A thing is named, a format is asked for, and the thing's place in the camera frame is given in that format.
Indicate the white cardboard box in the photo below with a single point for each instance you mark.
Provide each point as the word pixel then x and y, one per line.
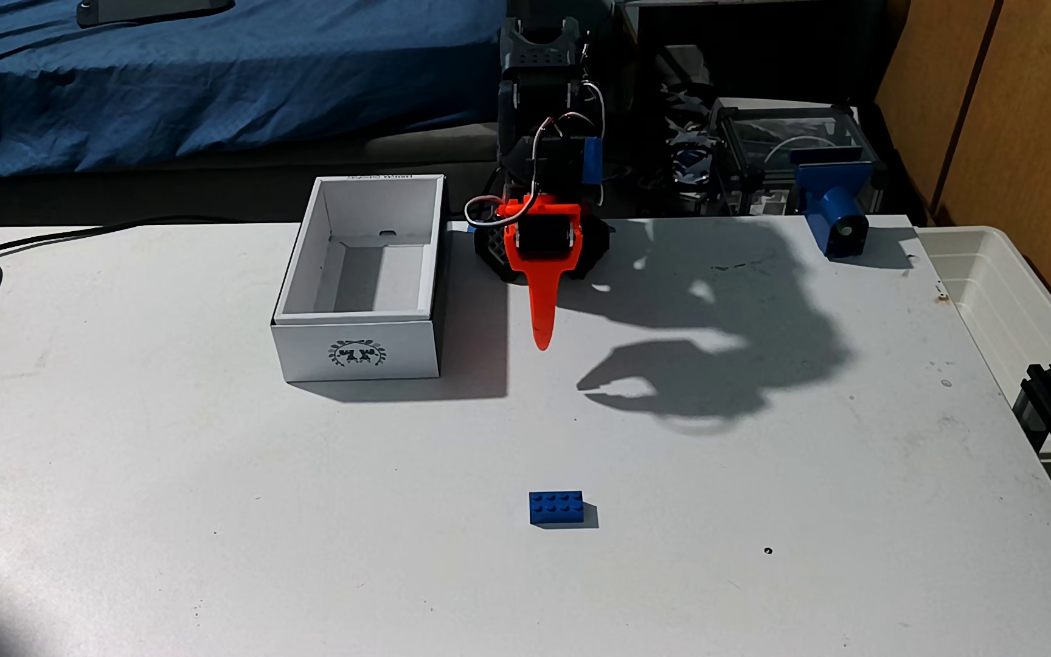
pixel 357 351

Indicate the white plastic bin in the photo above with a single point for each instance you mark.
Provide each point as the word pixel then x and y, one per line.
pixel 991 292

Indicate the blue bed blanket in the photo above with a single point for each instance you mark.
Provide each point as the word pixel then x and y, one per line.
pixel 215 73

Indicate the black white patterned bag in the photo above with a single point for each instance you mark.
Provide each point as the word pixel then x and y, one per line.
pixel 690 160

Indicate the blue printed clamp mount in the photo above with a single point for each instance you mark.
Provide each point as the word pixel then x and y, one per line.
pixel 831 196

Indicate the blue toy brick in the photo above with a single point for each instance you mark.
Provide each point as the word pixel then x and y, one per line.
pixel 556 507

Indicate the wooden wardrobe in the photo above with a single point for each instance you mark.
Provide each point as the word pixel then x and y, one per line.
pixel 1036 137

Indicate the clear acrylic enclosure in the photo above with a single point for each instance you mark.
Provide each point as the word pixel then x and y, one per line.
pixel 763 137

